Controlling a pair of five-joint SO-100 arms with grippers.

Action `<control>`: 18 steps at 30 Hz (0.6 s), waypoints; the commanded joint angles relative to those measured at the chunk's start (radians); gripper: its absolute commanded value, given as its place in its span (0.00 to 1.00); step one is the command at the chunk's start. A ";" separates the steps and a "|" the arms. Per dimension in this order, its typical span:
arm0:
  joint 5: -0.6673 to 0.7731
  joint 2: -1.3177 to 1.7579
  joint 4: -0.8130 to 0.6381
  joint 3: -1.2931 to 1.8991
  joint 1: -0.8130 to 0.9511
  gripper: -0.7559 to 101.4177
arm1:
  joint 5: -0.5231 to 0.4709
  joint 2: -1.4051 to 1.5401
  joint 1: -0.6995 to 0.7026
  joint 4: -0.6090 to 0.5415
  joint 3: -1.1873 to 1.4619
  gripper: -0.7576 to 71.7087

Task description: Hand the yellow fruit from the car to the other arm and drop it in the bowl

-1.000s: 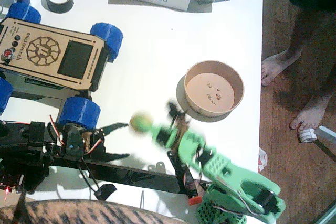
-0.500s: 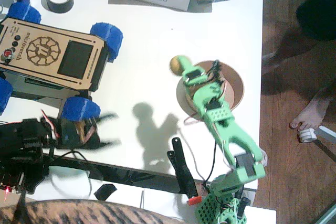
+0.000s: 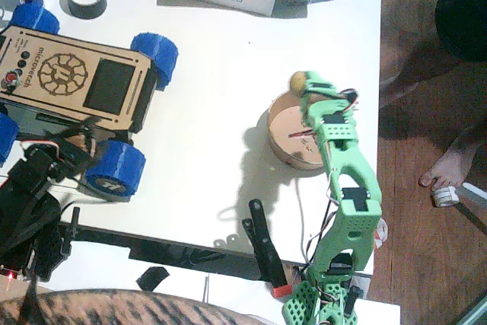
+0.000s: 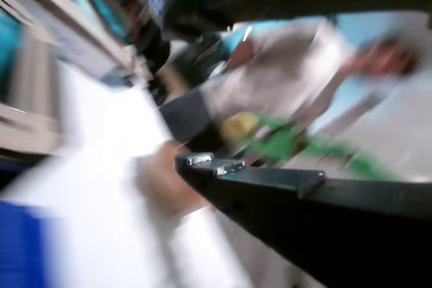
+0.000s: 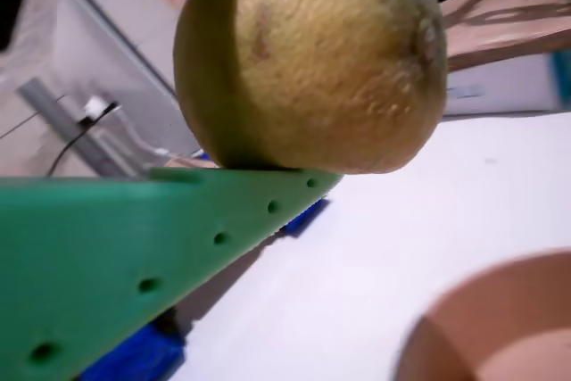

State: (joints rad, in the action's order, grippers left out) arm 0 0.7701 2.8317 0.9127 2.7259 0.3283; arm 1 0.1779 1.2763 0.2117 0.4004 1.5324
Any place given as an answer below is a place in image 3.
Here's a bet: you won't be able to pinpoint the small black plastic piece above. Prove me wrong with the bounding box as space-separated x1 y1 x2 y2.
135 266 170 292

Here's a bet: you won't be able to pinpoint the grey metal leg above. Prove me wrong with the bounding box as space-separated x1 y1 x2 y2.
458 182 487 208

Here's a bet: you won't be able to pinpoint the blue rover wheel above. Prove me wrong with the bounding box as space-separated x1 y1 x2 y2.
8 0 61 35
130 31 180 92
84 140 148 201
0 111 20 168

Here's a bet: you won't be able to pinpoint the tiger striped cloth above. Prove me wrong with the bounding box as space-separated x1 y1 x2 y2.
0 288 275 325

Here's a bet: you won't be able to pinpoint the black clamp with red tip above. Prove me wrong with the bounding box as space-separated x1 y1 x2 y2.
242 198 294 298

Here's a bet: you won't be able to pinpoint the small yellow ball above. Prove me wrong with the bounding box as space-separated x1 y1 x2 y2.
291 71 310 94

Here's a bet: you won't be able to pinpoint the person bare leg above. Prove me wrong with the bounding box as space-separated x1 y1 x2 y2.
380 35 461 113

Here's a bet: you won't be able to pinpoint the white printed wrapper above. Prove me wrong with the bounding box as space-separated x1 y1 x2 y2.
371 218 389 252

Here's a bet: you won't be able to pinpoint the black shorts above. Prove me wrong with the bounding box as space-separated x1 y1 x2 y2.
435 0 487 62

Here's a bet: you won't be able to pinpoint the round brown paper bowl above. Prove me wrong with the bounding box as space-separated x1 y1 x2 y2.
266 88 328 170

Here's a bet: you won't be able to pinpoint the black strap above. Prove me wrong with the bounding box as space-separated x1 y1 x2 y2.
19 275 39 320

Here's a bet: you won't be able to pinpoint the black flat bar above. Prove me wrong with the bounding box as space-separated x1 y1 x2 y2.
75 224 301 282

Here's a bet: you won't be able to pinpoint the thin white cable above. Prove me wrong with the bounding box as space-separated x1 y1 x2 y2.
293 182 310 265

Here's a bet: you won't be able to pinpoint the person bare foot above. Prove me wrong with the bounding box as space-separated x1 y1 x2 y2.
418 125 487 199

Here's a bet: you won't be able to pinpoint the grey metal profile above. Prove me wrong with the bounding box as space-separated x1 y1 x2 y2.
454 290 487 325

